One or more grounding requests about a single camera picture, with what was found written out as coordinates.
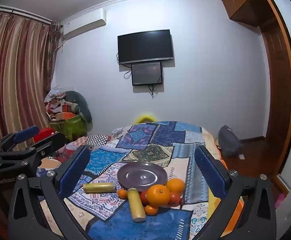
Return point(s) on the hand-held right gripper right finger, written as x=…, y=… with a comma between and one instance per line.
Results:
x=210, y=172

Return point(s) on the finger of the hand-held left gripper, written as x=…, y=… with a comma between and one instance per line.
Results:
x=50, y=142
x=26, y=133

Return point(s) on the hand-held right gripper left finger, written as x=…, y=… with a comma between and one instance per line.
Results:
x=75, y=172

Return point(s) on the yellow-green sugarcane piece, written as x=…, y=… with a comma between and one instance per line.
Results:
x=136, y=207
x=99, y=187

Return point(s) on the large orange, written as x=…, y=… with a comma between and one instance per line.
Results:
x=176, y=185
x=158, y=195

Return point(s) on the red tomato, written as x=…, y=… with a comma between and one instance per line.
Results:
x=174, y=198
x=143, y=197

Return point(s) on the small mandarin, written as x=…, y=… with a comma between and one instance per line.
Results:
x=122, y=194
x=151, y=210

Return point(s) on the purple brown plate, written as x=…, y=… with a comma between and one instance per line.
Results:
x=141, y=177

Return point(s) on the red box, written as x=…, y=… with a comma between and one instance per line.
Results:
x=43, y=132

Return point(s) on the pink floral cloth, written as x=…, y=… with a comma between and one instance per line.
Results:
x=69, y=148

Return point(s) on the green patterned box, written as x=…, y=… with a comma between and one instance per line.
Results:
x=71, y=127

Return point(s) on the grey bag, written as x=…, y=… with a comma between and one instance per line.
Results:
x=229, y=140

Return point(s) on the pile of clutter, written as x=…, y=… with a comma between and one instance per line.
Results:
x=58, y=102

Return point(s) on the dark green cushion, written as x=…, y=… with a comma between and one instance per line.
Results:
x=83, y=105

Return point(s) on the striped brown curtain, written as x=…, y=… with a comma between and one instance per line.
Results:
x=15, y=75

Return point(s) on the patchwork printed blanket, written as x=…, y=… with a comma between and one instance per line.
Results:
x=150, y=140

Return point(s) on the yellow plastic object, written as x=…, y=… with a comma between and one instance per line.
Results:
x=145, y=118

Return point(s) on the brown wooden door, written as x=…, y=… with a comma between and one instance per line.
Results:
x=278, y=85

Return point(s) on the white air conditioner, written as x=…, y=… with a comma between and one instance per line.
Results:
x=84, y=23

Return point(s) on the wooden overhead cabinet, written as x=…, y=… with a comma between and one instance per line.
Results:
x=243, y=0

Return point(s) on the small black wall monitor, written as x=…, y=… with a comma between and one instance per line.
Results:
x=146, y=73

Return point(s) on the large black wall television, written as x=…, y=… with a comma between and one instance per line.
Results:
x=145, y=46

